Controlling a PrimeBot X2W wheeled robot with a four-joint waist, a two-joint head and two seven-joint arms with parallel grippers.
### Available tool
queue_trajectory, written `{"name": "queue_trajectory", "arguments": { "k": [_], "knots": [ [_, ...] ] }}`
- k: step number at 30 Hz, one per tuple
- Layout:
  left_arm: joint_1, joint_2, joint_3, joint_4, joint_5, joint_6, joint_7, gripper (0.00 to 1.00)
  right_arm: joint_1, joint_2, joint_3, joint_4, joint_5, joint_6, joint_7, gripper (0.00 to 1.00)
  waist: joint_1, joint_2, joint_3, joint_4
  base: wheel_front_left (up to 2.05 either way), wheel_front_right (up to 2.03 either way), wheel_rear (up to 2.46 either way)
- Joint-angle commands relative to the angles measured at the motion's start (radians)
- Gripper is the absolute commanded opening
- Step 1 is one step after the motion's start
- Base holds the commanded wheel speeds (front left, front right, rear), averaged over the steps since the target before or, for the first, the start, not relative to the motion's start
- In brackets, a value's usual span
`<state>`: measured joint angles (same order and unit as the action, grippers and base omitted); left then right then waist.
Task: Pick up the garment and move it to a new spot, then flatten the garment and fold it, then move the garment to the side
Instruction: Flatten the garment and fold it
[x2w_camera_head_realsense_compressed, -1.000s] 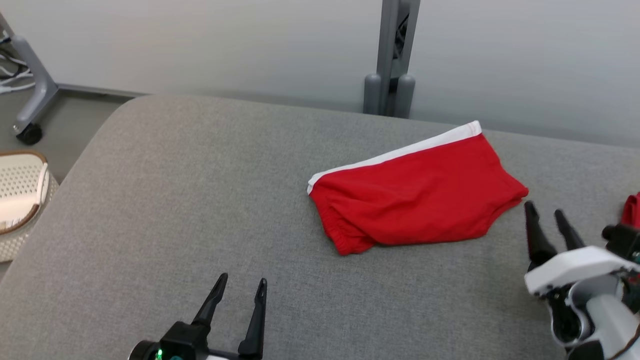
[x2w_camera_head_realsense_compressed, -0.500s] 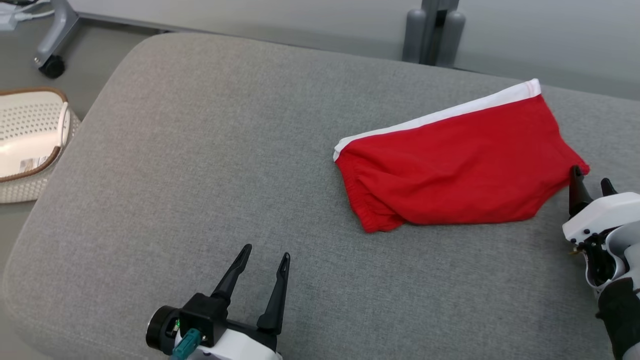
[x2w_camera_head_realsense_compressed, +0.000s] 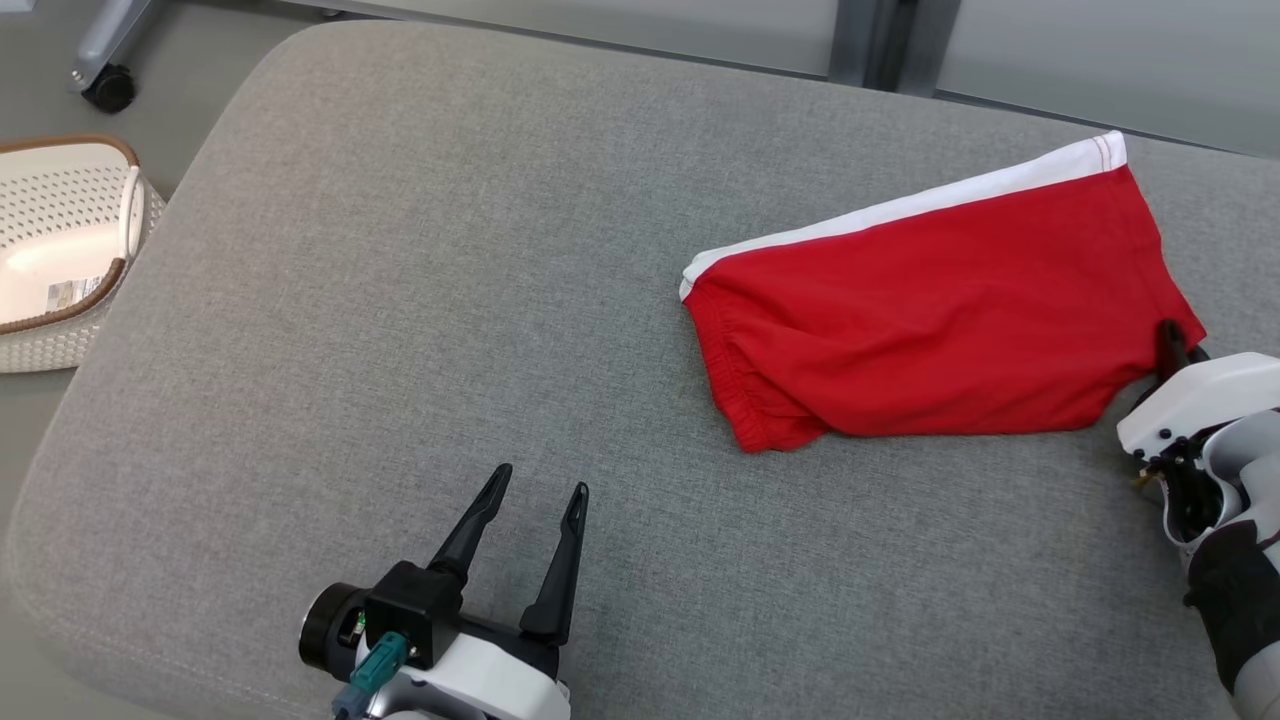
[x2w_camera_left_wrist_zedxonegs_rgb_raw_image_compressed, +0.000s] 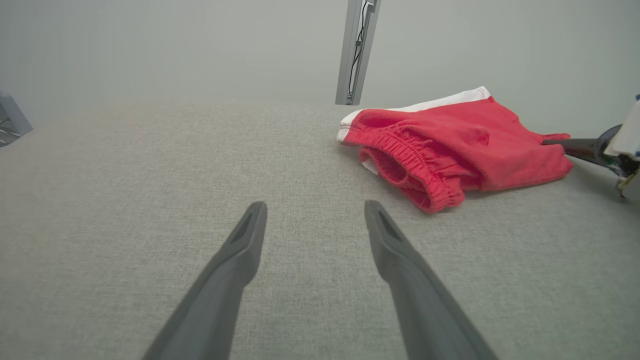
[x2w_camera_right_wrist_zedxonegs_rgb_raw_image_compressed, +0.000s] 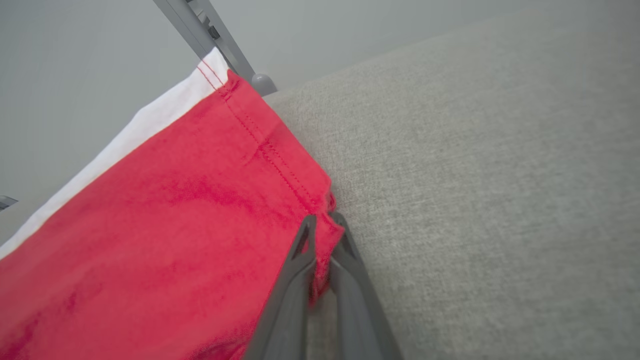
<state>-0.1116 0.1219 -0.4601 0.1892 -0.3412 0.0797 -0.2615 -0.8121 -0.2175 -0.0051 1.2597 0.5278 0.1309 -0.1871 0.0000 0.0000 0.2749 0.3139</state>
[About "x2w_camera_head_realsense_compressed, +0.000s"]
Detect paper label sticker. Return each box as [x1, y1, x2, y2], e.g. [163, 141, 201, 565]
[45, 274, 108, 308]

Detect grey fabric sofa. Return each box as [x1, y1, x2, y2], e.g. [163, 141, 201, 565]
[0, 20, 1280, 720]

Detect red shorts white side stripes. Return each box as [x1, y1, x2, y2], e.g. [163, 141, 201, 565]
[679, 130, 1209, 455]

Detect grey leg with black caster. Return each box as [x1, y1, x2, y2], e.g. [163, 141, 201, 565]
[67, 0, 163, 114]

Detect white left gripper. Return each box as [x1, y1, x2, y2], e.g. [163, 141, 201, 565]
[355, 463, 591, 720]

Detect grey metal partition post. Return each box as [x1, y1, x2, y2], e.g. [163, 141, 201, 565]
[827, 0, 947, 99]

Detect white basket brown rim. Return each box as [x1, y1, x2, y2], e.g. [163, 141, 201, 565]
[0, 134, 170, 375]

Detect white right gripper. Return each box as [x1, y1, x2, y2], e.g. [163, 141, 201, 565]
[1117, 320, 1280, 527]

